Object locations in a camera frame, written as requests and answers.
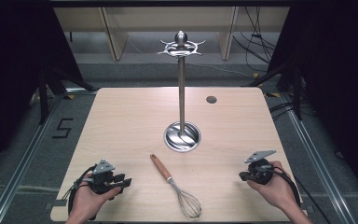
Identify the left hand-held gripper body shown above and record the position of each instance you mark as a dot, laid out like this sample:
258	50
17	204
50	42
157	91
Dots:
101	179

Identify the person's right hand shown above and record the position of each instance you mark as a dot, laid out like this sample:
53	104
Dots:
275	189

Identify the black curtain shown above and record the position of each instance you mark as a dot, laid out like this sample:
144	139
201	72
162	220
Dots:
338	77
9	62

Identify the aluminium floor rail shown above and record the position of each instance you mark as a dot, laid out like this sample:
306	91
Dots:
317	161
21	161

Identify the black metal stand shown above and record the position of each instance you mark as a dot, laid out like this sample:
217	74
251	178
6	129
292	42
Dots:
296	93
43	99

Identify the grey table grommet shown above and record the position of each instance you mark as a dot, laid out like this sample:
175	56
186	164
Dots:
211	100

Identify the person's left hand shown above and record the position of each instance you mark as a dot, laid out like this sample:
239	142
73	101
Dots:
88	200

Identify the metal utensil rack stand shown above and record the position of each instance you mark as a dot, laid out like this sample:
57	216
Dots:
181	93

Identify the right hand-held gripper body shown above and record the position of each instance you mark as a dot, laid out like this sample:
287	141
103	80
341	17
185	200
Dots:
261	170

